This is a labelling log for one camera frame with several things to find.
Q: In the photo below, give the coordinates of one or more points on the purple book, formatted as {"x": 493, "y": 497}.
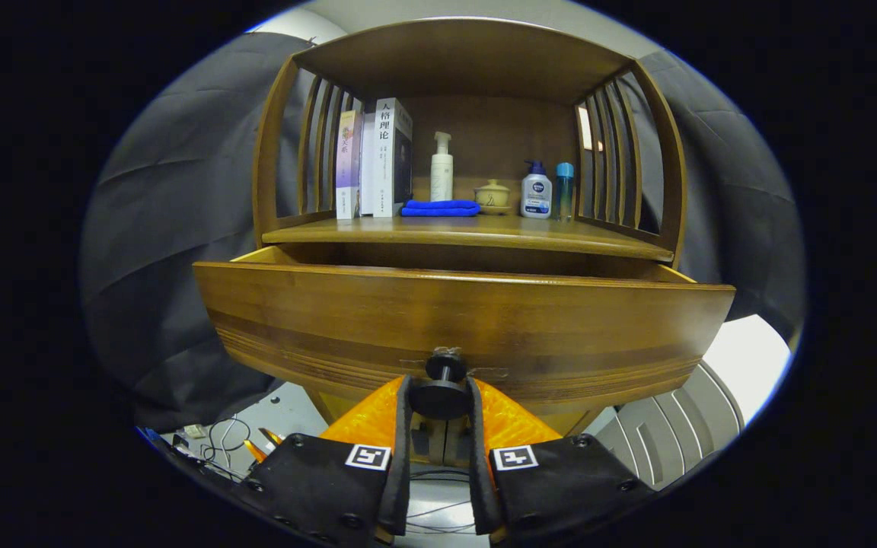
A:
{"x": 347, "y": 167}

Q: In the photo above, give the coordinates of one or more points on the yellow lidded tea cup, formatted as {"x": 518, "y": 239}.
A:
{"x": 492, "y": 198}

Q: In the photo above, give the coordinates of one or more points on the thin white book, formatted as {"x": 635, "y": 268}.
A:
{"x": 367, "y": 175}

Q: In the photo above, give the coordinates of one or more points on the small white box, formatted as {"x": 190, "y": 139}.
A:
{"x": 195, "y": 431}

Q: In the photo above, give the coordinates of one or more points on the teal bottle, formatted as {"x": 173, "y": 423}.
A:
{"x": 564, "y": 194}

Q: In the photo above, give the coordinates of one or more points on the blue folded cloth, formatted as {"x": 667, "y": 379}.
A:
{"x": 438, "y": 208}

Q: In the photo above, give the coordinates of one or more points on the grey ribbed panel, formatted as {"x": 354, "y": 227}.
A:
{"x": 674, "y": 434}

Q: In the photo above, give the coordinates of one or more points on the white blue-capped pump bottle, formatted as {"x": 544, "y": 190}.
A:
{"x": 536, "y": 198}

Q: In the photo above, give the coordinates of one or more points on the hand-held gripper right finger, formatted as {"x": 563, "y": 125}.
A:
{"x": 478, "y": 487}

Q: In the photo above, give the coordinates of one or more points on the black drawer knob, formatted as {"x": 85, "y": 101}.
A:
{"x": 442, "y": 397}

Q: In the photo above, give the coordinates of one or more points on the wooden drawer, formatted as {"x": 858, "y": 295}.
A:
{"x": 377, "y": 320}

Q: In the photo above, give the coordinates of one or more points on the wooden cabinet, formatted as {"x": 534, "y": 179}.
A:
{"x": 469, "y": 61}

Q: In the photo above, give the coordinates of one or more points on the white board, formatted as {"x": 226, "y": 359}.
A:
{"x": 751, "y": 358}

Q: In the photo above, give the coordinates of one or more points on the small blue object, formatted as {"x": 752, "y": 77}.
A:
{"x": 153, "y": 440}

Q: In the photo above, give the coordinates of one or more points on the wooden countertop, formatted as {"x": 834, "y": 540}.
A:
{"x": 446, "y": 228}

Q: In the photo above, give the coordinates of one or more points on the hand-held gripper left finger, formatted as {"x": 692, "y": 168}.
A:
{"x": 402, "y": 487}

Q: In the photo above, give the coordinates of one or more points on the thick white book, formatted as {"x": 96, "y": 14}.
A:
{"x": 385, "y": 160}

